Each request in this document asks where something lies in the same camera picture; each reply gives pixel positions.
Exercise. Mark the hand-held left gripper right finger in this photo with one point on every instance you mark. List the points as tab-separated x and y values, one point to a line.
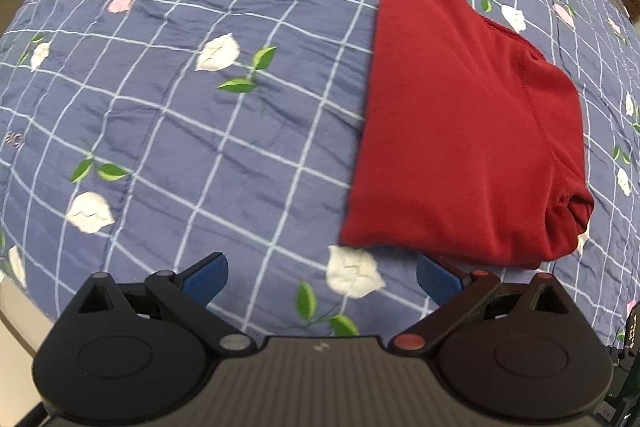
440	281

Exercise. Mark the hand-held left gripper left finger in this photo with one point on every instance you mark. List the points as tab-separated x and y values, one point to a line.
206	278

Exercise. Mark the red sweater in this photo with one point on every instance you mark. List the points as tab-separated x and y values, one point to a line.
450	132

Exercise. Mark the blue floral checked quilt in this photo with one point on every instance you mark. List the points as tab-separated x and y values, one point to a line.
200	107

